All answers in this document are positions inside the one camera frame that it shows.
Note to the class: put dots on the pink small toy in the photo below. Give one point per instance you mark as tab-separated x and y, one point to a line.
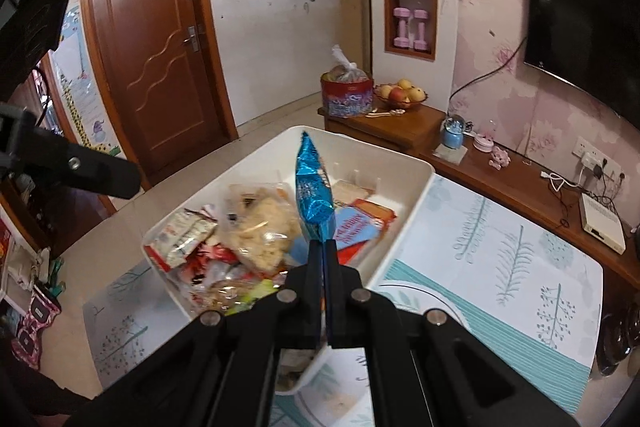
499	158

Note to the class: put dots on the red white apple snack bag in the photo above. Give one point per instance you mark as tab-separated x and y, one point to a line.
206	265

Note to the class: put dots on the pink dumbbell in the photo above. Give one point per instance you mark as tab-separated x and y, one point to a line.
402	15
419	41

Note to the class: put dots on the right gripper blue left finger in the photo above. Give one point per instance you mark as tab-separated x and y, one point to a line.
303	321

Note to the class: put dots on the wooden tv cabinet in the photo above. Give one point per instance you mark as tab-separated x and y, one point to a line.
519	187

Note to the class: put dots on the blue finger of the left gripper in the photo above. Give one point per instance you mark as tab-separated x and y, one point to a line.
88	170

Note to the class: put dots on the white set-top box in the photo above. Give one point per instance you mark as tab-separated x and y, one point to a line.
601	223

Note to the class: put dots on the fruit bowl with apples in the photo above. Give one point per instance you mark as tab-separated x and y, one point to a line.
403	94

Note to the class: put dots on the brown wooden door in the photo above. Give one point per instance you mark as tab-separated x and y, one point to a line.
158	69

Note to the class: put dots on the patterned white teal tablecloth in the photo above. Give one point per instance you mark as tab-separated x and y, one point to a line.
531	297

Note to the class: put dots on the pink round music box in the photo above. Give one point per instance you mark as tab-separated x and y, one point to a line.
484	138

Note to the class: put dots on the black electric kettle pot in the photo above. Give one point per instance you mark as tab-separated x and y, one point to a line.
618	337

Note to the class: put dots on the red gift bag with plastic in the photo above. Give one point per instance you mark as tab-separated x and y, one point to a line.
346	90

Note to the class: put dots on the beige soda cracker packet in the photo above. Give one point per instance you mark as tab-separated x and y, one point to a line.
345	193

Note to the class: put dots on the red white barcode snack packet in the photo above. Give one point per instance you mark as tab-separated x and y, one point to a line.
181	234

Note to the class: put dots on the black curved television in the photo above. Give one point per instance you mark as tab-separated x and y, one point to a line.
593	45

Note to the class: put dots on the white wall power strip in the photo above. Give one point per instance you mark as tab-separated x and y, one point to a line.
591	157

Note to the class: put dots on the pink dumbbell right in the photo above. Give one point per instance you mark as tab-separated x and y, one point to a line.
419	41

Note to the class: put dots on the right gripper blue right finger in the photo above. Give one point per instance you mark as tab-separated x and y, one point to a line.
338	283

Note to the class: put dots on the blue red biscuit pack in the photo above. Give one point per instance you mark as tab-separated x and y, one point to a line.
359	228

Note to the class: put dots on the pale crumbly cake packet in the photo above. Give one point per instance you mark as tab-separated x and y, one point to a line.
261	225

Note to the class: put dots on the green pineapple cake packet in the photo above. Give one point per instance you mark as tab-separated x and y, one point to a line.
261	290

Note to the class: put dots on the white plastic storage bin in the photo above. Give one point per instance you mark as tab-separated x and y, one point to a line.
399	182

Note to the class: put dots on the blue foil snack packet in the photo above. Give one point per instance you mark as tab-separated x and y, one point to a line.
314	198

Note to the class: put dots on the pink dumbbell left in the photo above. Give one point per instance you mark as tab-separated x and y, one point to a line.
402	15

